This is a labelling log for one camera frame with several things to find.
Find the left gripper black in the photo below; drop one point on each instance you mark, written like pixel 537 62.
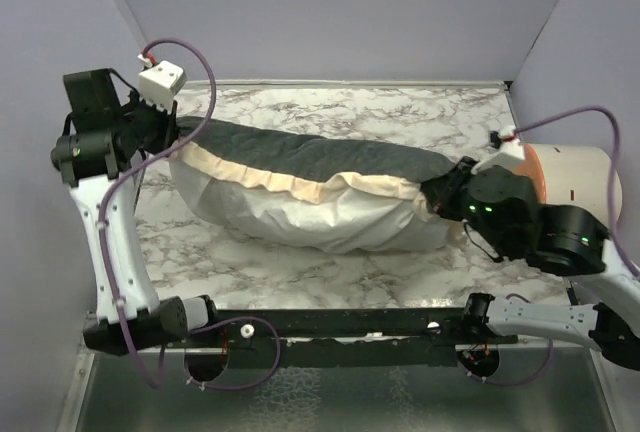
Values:
pixel 169 123

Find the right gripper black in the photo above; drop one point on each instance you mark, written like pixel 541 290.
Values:
pixel 440 191

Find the grey pillowcase with cream trim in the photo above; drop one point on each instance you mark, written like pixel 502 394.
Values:
pixel 311 168

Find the white pillow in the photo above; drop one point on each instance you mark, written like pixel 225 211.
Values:
pixel 347 221

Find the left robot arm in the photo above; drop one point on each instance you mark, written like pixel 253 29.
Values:
pixel 129 313

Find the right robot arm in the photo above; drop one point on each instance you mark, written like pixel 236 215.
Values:
pixel 560 282

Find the white cylindrical bin orange base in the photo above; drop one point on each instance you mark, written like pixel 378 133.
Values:
pixel 569 175

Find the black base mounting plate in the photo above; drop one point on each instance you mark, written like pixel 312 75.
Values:
pixel 329 338

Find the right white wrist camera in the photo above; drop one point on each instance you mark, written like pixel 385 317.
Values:
pixel 509 151

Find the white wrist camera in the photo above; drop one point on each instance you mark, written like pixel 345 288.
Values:
pixel 509 151
pixel 158 85

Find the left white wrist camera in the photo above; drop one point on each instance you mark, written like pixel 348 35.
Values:
pixel 158 85

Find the aluminium rail frame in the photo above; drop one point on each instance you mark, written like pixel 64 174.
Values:
pixel 563 240

